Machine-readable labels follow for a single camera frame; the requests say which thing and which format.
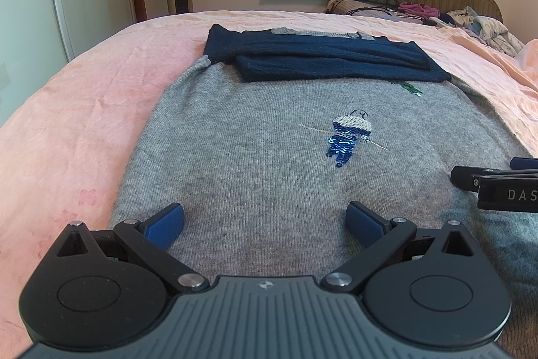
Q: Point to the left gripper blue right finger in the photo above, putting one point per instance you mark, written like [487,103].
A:
[385,240]

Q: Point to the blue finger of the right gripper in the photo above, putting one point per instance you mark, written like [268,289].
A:
[524,163]

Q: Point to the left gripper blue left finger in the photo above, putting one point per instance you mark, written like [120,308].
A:
[148,241]

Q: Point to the grey navy knit sweater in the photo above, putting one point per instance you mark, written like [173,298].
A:
[269,135]

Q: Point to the pink bed sheet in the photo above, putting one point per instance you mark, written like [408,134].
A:
[64,151]

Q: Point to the white patterned crumpled garment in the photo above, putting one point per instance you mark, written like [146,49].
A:
[489,30]

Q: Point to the magenta garment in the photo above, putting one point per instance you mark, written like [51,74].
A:
[421,10]

